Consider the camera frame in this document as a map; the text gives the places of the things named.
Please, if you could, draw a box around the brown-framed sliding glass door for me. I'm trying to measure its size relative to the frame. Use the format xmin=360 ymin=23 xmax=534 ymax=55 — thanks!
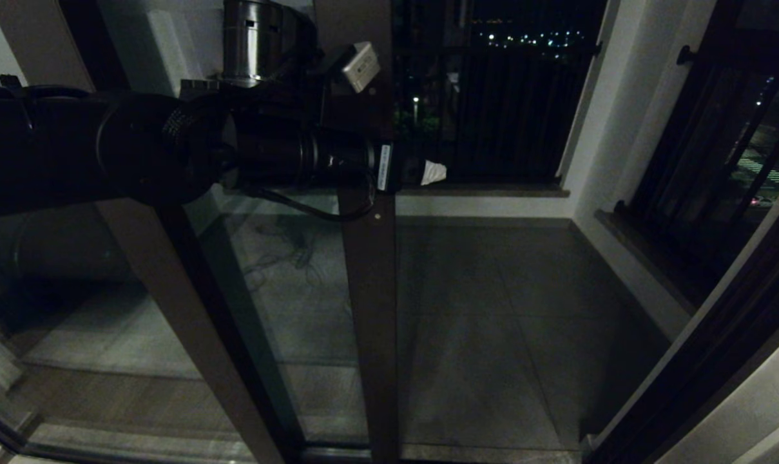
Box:
xmin=99 ymin=0 xmax=403 ymax=464

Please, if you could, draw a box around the brown stone window sill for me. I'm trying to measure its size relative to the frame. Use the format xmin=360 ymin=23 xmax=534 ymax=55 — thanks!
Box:
xmin=594 ymin=209 xmax=696 ymax=318

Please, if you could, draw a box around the brown-framed fixed glass panel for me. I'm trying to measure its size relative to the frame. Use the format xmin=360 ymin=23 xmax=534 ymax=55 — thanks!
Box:
xmin=0 ymin=0 xmax=306 ymax=464

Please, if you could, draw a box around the dark brown door jamb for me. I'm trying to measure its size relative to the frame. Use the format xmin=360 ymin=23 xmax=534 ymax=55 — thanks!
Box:
xmin=582 ymin=174 xmax=779 ymax=464

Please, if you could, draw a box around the dark front-load washing machine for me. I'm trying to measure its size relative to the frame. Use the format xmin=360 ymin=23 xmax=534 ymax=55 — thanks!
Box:
xmin=0 ymin=213 xmax=132 ymax=291

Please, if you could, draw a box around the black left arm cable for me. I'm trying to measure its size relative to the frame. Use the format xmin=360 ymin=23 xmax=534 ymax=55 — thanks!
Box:
xmin=246 ymin=184 xmax=378 ymax=224

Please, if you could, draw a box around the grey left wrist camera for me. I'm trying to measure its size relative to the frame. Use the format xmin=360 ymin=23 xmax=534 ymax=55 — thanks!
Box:
xmin=340 ymin=41 xmax=382 ymax=94

